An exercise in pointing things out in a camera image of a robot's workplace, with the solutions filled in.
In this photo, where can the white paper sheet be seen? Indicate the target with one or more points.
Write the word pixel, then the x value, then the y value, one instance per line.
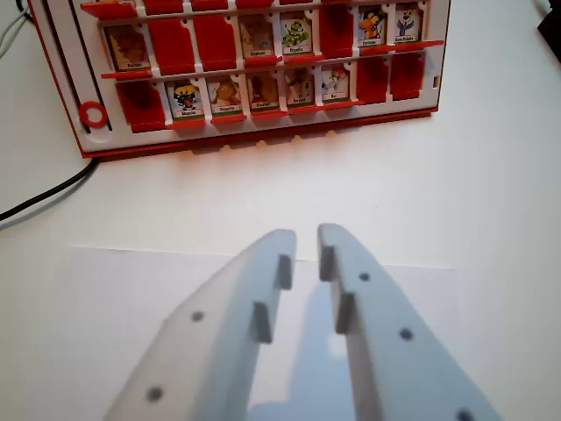
pixel 131 289

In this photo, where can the red and white game board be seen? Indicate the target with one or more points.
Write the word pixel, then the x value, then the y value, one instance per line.
pixel 307 127

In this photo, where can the black box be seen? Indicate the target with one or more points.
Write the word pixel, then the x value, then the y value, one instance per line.
pixel 551 27

